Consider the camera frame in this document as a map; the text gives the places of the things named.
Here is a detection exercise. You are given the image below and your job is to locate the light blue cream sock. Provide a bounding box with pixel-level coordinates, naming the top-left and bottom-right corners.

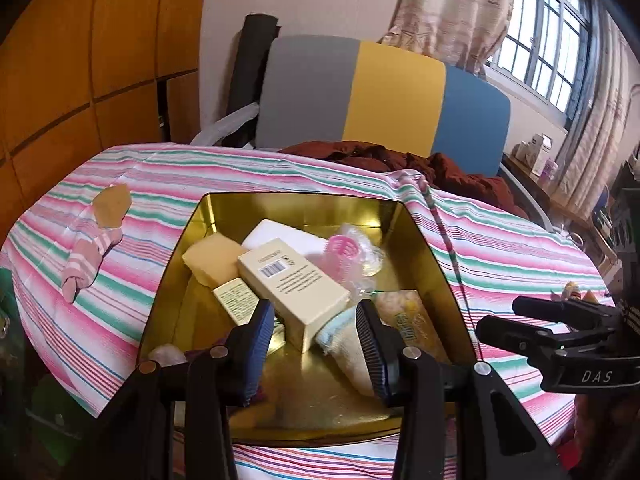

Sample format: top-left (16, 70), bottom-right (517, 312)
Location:
top-left (315, 307), bottom-right (382, 394)

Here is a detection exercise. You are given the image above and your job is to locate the pink hair roller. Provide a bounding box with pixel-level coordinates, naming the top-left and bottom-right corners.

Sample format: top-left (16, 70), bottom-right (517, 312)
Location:
top-left (322, 234), bottom-right (363, 286)

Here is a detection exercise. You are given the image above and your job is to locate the gold metal tin tray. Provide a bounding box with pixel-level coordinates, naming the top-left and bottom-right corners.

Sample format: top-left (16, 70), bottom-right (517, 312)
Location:
top-left (136, 192), bottom-right (478, 445)

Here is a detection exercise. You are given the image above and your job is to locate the white carton box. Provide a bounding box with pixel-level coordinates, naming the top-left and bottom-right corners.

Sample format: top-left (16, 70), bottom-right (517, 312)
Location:
top-left (529, 133), bottom-right (554, 174)

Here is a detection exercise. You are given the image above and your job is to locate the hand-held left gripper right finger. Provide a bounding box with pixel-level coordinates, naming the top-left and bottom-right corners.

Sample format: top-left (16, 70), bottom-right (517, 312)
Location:
top-left (354, 299), bottom-right (568, 480)

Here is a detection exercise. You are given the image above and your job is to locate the grey yellow blue chair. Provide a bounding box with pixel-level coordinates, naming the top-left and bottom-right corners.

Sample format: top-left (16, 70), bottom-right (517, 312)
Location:
top-left (255, 35), bottom-right (512, 171)

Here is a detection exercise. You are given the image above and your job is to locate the small cream printed box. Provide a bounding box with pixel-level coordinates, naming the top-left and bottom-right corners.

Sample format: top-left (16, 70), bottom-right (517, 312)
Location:
top-left (212, 278), bottom-right (261, 325)

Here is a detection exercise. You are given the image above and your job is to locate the pink striped sock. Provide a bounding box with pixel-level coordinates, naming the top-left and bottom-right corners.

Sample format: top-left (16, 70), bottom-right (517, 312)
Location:
top-left (62, 227), bottom-right (123, 303)

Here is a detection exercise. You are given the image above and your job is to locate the beige patterned curtain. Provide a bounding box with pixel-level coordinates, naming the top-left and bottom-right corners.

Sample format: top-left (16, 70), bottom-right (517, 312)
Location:
top-left (552, 10), bottom-right (640, 216)
top-left (380, 0), bottom-right (518, 73)

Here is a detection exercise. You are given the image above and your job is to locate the orange wooden wardrobe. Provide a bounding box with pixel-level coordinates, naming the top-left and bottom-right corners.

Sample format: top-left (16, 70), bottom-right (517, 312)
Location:
top-left (0, 0), bottom-right (211, 256)

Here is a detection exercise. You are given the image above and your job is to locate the black rolled mat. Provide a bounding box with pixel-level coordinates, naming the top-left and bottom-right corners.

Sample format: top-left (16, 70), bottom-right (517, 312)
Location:
top-left (227, 13), bottom-right (279, 148)

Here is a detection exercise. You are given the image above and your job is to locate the yellow sponge block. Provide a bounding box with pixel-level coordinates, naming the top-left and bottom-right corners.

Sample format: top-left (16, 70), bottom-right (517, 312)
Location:
top-left (181, 232), bottom-right (251, 288)

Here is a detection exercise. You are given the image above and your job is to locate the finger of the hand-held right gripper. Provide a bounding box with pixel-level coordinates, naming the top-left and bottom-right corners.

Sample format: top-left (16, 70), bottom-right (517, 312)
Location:
top-left (475, 316), bottom-right (571, 363)
top-left (512, 296), bottom-right (626, 331)

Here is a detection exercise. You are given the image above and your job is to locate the wooden side desk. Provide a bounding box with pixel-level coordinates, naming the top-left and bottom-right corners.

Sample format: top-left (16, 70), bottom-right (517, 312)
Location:
top-left (502, 152), bottom-right (601, 231)

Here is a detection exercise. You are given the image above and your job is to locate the barred window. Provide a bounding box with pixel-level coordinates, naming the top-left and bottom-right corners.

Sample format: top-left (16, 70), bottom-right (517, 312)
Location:
top-left (485, 0), bottom-right (601, 131)

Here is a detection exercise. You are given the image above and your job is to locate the white rectangular block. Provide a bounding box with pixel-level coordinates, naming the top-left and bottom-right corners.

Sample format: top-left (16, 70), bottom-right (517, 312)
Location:
top-left (241, 218), bottom-right (332, 267)

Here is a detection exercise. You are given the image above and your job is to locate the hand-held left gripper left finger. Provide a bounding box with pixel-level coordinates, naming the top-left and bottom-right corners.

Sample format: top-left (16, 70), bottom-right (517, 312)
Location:
top-left (82, 299), bottom-right (277, 480)

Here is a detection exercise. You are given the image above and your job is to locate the white cotton ball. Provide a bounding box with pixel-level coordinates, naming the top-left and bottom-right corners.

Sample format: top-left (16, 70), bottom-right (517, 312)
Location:
top-left (147, 344), bottom-right (189, 368)

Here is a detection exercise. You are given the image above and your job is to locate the cream cardboard box with barcode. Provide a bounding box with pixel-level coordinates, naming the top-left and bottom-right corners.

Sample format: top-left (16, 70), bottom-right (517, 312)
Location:
top-left (236, 238), bottom-right (352, 354)

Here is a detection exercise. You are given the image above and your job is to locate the clear plastic wrapped bundle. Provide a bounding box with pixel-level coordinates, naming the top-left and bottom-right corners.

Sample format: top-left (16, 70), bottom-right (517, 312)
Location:
top-left (346, 227), bottom-right (386, 281)

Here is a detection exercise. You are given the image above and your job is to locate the yellow snack packet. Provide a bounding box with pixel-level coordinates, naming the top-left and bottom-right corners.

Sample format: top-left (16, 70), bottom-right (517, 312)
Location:
top-left (375, 289), bottom-right (451, 363)

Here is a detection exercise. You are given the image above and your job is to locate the dark red cloth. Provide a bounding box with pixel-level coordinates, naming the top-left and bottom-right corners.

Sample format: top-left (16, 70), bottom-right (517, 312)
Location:
top-left (277, 140), bottom-right (531, 218)

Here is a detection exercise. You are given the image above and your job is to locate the person's right forearm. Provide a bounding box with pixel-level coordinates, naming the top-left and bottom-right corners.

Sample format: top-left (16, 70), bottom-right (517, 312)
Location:
top-left (572, 392), bottom-right (640, 480)

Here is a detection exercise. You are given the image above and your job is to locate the brown cardboard panel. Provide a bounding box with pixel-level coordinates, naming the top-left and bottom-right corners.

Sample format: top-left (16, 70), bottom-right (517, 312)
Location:
top-left (166, 72), bottom-right (201, 142)

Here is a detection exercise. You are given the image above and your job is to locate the green plastic basin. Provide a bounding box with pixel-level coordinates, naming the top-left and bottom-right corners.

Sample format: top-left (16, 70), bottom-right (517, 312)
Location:
top-left (30, 375), bottom-right (96, 467)

